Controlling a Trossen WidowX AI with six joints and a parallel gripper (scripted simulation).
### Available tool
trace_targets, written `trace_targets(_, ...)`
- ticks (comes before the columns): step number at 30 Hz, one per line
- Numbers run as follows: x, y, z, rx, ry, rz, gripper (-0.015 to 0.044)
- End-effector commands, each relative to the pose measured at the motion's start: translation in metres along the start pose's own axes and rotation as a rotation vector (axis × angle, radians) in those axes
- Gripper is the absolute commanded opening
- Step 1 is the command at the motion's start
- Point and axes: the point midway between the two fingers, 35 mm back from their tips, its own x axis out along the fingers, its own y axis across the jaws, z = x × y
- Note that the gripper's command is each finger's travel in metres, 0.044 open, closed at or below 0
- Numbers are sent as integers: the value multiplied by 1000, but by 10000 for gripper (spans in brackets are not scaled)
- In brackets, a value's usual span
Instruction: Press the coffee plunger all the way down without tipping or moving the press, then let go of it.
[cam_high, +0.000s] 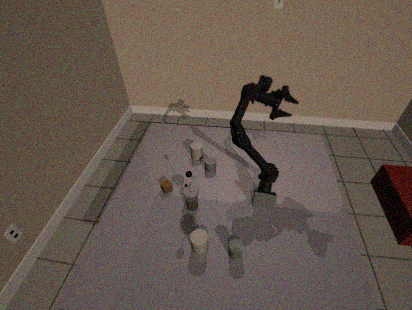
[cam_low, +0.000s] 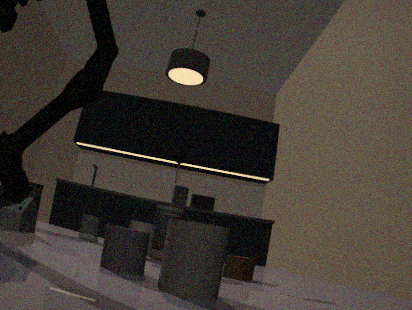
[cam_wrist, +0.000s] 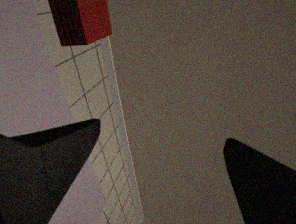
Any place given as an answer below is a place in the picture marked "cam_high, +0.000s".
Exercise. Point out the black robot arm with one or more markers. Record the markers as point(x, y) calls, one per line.
point(252, 92)

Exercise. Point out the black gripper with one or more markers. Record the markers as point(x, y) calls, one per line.
point(272, 100)

